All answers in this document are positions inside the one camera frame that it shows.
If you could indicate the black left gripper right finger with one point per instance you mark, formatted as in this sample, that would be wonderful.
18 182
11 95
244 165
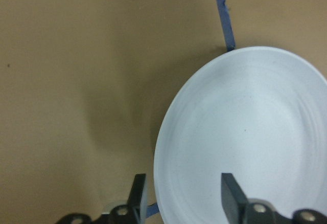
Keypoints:
233 199

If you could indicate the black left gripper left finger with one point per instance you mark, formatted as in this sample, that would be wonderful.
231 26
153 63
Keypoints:
137 202

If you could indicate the blue plate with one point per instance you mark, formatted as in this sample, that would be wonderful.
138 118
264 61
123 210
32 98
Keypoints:
258 113

